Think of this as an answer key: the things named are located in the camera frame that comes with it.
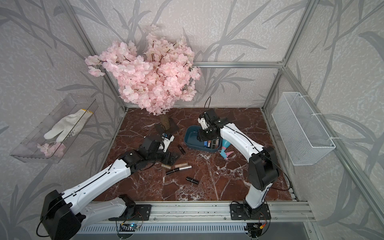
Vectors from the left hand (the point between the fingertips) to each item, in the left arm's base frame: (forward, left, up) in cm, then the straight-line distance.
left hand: (174, 153), depth 79 cm
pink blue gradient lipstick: (+14, -17, -13) cm, 25 cm away
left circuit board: (-31, +21, -17) cm, 41 cm away
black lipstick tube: (-10, -9, -13) cm, 19 cm away
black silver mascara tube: (-3, -4, -13) cm, 14 cm away
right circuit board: (-31, -41, -17) cm, 54 cm away
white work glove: (+5, +47, +17) cm, 50 cm away
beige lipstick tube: (0, -3, -13) cm, 14 cm away
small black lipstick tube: (+10, -2, -14) cm, 17 cm away
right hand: (+11, -13, 0) cm, 17 cm away
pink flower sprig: (-7, +47, +17) cm, 50 cm away
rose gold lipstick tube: (+14, -20, -12) cm, 27 cm away
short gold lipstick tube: (-1, +6, -14) cm, 16 cm away
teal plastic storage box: (+18, -7, -15) cm, 24 cm away
